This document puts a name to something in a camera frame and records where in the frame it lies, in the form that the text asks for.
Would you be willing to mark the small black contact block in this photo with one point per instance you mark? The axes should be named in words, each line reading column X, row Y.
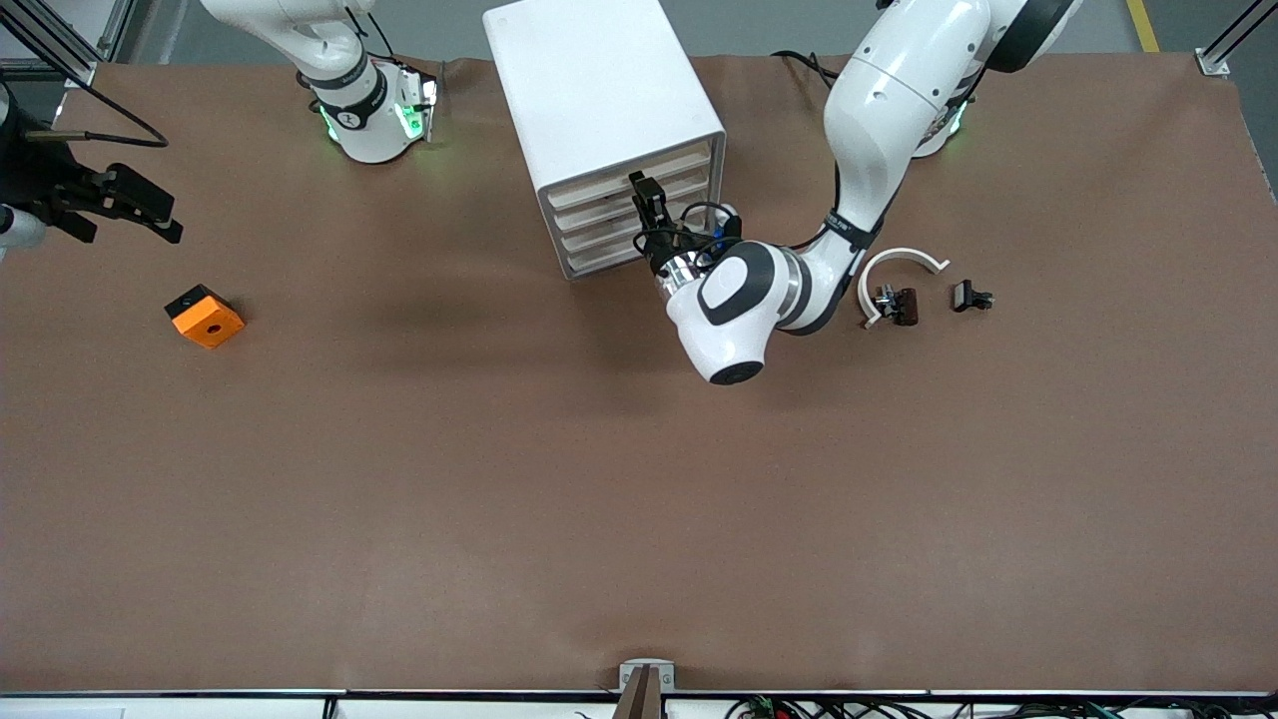
column 964, row 296

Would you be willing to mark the white curved plastic part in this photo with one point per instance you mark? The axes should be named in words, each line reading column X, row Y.
column 865, row 290

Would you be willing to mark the brown strip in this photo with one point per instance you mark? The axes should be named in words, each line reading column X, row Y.
column 641, row 701

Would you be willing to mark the orange button housing box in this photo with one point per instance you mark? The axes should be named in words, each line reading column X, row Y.
column 208, row 322

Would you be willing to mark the metal table edge rail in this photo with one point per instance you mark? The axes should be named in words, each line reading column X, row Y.
column 200, row 693

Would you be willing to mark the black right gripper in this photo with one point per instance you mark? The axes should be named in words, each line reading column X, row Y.
column 38, row 182

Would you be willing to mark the aluminium frame profile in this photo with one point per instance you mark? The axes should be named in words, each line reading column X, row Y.
column 1213, row 63
column 75, row 72

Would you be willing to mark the small brown contact block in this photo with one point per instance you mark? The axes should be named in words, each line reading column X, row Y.
column 905, row 307

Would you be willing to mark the grey metal bracket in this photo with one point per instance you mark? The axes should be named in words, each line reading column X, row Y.
column 629, row 671

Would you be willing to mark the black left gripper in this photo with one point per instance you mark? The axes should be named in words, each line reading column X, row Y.
column 656, row 250

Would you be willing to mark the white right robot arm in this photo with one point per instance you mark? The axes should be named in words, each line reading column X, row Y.
column 364, row 130

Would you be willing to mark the brown table cover mat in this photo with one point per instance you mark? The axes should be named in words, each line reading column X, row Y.
column 639, row 499

